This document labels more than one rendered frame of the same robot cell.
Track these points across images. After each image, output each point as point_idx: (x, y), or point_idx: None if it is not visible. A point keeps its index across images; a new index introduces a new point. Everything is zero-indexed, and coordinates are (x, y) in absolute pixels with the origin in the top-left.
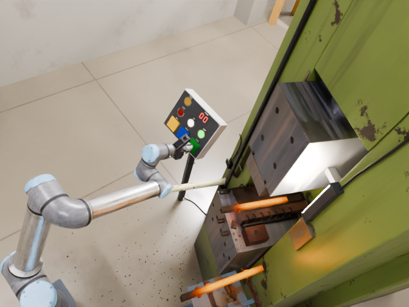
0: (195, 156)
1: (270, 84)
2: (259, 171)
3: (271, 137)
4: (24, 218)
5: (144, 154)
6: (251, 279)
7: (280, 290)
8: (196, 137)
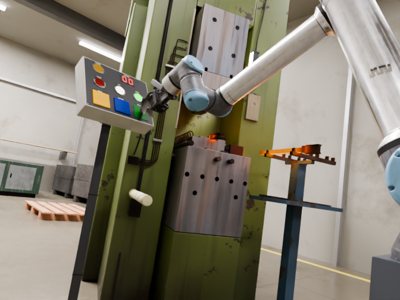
0: (151, 123)
1: (165, 33)
2: (221, 75)
3: (219, 40)
4: (374, 1)
5: (195, 63)
6: None
7: (263, 177)
8: (136, 103)
